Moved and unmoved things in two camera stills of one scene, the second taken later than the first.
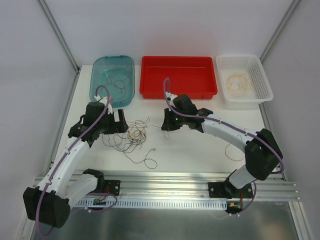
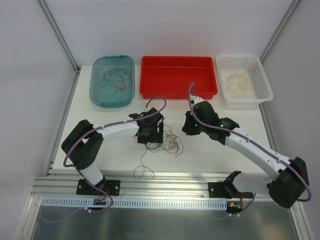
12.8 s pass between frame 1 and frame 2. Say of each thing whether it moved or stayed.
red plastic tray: stayed
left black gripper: moved
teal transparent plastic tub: stayed
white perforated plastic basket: stayed
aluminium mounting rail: stayed
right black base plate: stayed
